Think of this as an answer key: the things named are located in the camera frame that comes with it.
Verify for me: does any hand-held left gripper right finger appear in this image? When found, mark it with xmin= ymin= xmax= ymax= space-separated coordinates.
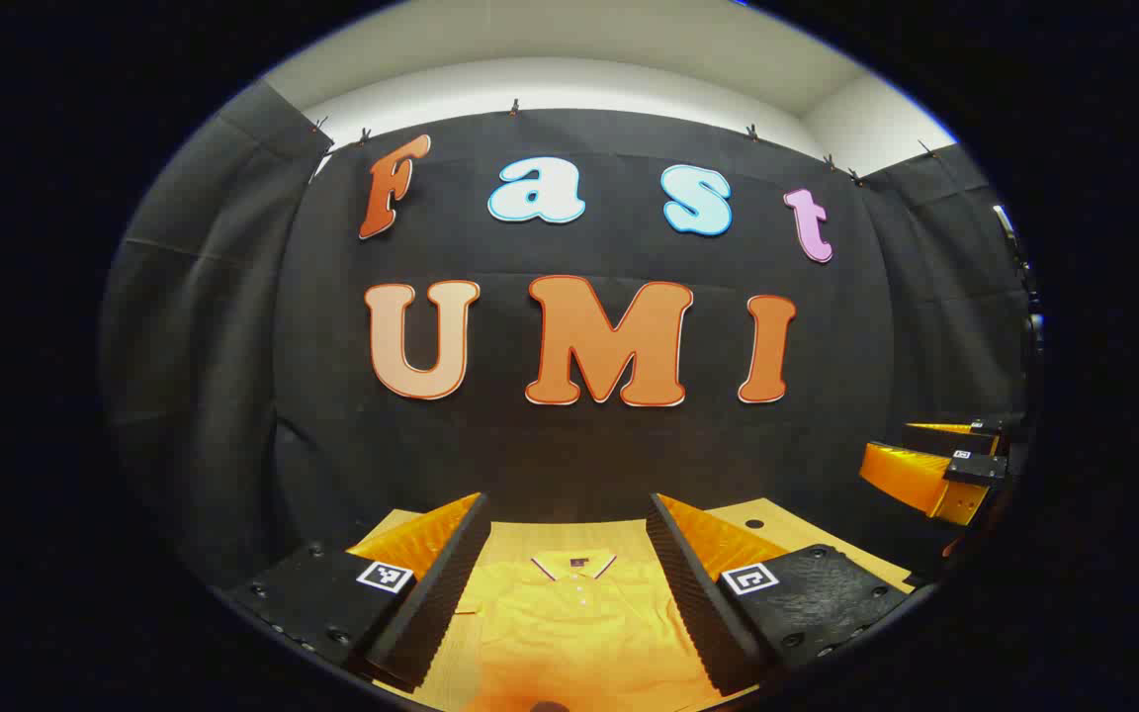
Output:
xmin=646 ymin=491 xmax=917 ymax=698

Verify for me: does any orange T-shirt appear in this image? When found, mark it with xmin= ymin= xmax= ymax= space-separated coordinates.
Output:
xmin=451 ymin=549 xmax=729 ymax=712

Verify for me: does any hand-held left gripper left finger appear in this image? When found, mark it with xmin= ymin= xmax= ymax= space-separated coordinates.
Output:
xmin=223 ymin=491 xmax=491 ymax=693

